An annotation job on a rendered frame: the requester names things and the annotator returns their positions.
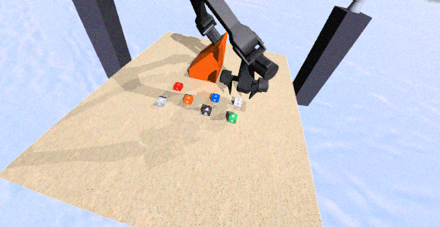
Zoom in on green block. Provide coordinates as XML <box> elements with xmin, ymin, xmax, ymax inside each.
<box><xmin>228</xmin><ymin>113</ymin><xmax>238</xmax><ymax>123</ymax></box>

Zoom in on blue block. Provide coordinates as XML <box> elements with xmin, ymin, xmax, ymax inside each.
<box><xmin>211</xmin><ymin>93</ymin><xmax>220</xmax><ymax>103</ymax></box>

